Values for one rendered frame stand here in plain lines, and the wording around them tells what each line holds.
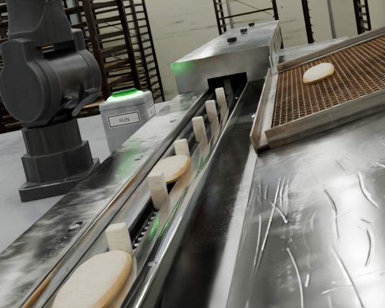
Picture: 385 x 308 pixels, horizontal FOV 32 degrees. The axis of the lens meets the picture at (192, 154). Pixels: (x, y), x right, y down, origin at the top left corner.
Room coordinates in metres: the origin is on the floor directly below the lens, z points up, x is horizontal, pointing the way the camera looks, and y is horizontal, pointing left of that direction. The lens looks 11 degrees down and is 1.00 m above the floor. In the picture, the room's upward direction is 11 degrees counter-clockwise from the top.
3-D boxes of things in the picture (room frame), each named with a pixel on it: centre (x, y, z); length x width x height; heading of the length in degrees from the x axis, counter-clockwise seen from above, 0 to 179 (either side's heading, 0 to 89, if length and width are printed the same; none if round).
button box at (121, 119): (1.04, 0.08, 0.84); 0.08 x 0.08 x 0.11; 80
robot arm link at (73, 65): (0.84, 0.15, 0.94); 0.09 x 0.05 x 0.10; 53
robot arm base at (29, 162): (0.85, 0.17, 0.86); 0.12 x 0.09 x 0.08; 177
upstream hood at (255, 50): (1.83, -0.20, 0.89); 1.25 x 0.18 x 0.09; 170
